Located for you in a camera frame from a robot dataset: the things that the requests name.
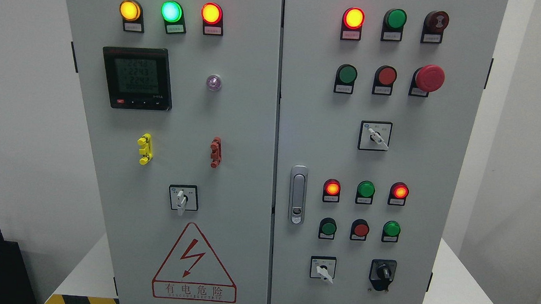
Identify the green indicator lower middle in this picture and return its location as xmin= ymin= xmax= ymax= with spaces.
xmin=354 ymin=181 xmax=376 ymax=205

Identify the white platform with hazard stripes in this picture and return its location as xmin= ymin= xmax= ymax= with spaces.
xmin=45 ymin=236 xmax=493 ymax=304

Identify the green push button lower right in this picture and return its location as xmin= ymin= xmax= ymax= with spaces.
xmin=381 ymin=220 xmax=401 ymax=243

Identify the lit red indicator lower left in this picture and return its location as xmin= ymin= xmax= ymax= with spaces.
xmin=322 ymin=179 xmax=341 ymax=203

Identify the silver door handle lock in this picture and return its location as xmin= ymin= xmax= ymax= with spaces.
xmin=288 ymin=165 xmax=308 ymax=225

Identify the small clear lamp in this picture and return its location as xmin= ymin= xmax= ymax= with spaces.
xmin=206 ymin=74 xmax=223 ymax=91

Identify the red electrical hazard sticker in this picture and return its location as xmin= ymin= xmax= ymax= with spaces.
xmin=152 ymin=222 xmax=237 ymax=303

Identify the dark red buzzer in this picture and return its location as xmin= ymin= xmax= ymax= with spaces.
xmin=420 ymin=11 xmax=450 ymax=44

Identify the green push button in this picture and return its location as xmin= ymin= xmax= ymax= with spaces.
xmin=333 ymin=64 xmax=358 ymax=94
xmin=381 ymin=220 xmax=401 ymax=243
xmin=317 ymin=217 xmax=338 ymax=240

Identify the black digital power meter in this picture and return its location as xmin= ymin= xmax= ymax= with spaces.
xmin=102 ymin=46 xmax=172 ymax=111

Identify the green push button upper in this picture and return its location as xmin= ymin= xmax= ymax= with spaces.
xmin=333 ymin=64 xmax=358 ymax=94

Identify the red indicator light left door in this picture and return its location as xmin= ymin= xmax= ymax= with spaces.
xmin=201 ymin=2 xmax=224 ymax=36

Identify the white rotary switch door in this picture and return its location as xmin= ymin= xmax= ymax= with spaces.
xmin=169 ymin=184 xmax=199 ymax=216

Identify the red push button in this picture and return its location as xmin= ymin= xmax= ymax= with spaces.
xmin=371 ymin=65 xmax=397 ymax=95
xmin=349 ymin=219 xmax=370 ymax=241

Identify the green push button lower left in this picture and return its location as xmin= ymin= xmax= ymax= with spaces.
xmin=317 ymin=217 xmax=338 ymax=240

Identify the white rotary switch lower right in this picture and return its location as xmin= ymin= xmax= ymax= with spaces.
xmin=310 ymin=256 xmax=337 ymax=284

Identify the red push button upper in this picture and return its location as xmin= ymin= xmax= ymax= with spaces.
xmin=371 ymin=65 xmax=397 ymax=95

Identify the white rotary switch upper right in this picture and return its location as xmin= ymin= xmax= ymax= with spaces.
xmin=357 ymin=121 xmax=393 ymax=152

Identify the dark green indicator light top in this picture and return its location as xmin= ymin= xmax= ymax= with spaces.
xmin=380 ymin=9 xmax=406 ymax=42

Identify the white rotary switch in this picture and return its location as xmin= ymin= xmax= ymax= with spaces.
xmin=310 ymin=256 xmax=337 ymax=284
xmin=357 ymin=121 xmax=393 ymax=152

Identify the red indicator light door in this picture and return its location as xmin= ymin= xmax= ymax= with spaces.
xmin=201 ymin=2 xmax=224 ymax=36
xmin=339 ymin=7 xmax=365 ymax=41

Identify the grey electrical cabinet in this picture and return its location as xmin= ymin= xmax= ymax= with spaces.
xmin=66 ymin=0 xmax=509 ymax=304

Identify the red emergency stop button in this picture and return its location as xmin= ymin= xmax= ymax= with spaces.
xmin=408 ymin=64 xmax=446 ymax=97

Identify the lit red indicator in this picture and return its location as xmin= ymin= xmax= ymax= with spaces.
xmin=322 ymin=179 xmax=341 ymax=203
xmin=387 ymin=182 xmax=409 ymax=206

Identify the lit green indicator light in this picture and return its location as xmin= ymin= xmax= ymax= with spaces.
xmin=161 ymin=0 xmax=186 ymax=34

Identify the red indicator light right door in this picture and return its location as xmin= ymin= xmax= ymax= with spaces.
xmin=339 ymin=7 xmax=365 ymax=41

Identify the lit red indicator lower right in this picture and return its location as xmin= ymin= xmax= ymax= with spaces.
xmin=387 ymin=182 xmax=409 ymax=206

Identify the red terminal clip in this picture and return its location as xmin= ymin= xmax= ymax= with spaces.
xmin=210 ymin=137 xmax=222 ymax=169

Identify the red push button lower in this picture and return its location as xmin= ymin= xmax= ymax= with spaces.
xmin=349 ymin=219 xmax=370 ymax=241

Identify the yellow terminal clip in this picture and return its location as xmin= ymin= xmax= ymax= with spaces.
xmin=137 ymin=133 xmax=153 ymax=165

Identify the yellow indicator light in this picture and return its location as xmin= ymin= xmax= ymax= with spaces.
xmin=119 ymin=0 xmax=144 ymax=33

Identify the black rotary selector switch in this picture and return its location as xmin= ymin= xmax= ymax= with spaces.
xmin=369 ymin=259 xmax=397 ymax=291

